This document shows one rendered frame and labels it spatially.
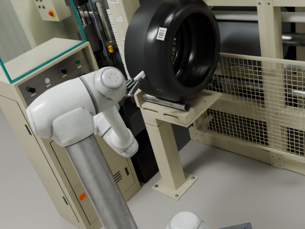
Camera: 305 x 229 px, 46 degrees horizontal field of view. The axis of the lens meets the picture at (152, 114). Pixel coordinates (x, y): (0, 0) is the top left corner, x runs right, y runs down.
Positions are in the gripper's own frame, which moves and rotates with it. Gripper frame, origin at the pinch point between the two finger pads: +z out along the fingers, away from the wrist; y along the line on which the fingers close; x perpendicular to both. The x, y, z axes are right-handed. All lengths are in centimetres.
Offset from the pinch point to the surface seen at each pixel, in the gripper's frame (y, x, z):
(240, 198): -20, 122, 24
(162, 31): -10.2, -17.9, 16.0
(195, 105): -4.0, 41.4, 27.2
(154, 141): 34, 74, 14
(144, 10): 6.9, -23.7, 24.6
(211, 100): -10, 43, 35
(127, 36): 11.5, -16.2, 11.8
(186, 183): 23, 120, 17
